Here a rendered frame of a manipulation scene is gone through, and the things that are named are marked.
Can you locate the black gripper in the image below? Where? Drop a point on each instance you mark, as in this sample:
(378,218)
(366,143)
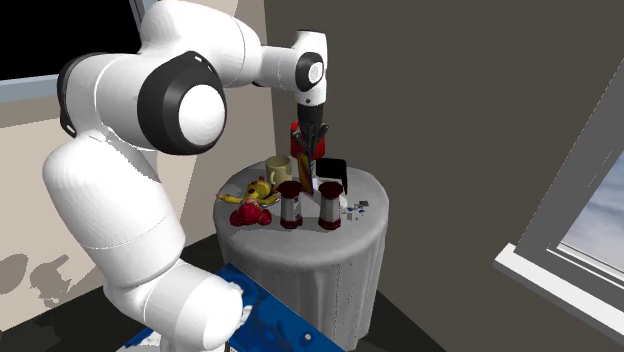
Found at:
(310,116)

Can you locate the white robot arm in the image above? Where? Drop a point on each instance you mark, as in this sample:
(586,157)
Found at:
(122,214)

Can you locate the red can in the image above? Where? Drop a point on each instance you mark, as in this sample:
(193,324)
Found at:
(294,144)

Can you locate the blue and yellow box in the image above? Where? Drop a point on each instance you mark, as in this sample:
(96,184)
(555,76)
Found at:
(305,175)

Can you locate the cream mug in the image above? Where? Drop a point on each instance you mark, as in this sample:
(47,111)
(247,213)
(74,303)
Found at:
(278,170)

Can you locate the red and white shaker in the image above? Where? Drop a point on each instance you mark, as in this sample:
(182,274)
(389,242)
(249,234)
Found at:
(291,207)
(330,207)

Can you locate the small grey and blue pieces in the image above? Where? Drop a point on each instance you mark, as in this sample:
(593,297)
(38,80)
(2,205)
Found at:
(357,208)

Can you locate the yellow and red toy figure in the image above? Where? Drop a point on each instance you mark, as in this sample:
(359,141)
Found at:
(251,204)

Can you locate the round table with grey cloth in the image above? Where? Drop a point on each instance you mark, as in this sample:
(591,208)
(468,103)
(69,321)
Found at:
(312,273)

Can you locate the blue patterned robot stand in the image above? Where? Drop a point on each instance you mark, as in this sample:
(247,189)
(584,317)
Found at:
(273,324)

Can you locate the window with white sill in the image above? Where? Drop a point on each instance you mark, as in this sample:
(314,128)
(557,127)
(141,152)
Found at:
(575,224)

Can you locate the dark window with grey frame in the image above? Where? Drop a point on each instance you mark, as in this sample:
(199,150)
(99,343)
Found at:
(58,44)

